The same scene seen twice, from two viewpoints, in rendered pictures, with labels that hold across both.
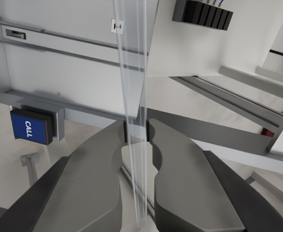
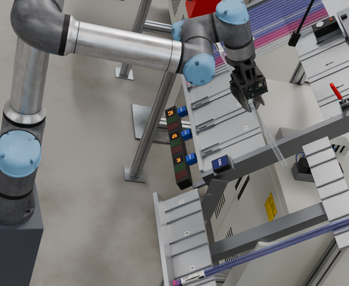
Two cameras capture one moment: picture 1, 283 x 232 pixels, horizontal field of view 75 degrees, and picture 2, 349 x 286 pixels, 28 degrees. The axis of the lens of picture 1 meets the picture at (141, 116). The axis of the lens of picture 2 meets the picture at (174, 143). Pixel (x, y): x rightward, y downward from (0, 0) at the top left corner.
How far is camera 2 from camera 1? 1.99 m
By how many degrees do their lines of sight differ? 75
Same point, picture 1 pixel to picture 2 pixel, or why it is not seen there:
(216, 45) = not seen: outside the picture
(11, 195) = not seen: outside the picture
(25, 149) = not seen: outside the picture
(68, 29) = (228, 138)
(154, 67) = (296, 207)
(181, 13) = (296, 169)
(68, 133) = not seen: outside the picture
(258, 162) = (320, 125)
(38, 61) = (218, 154)
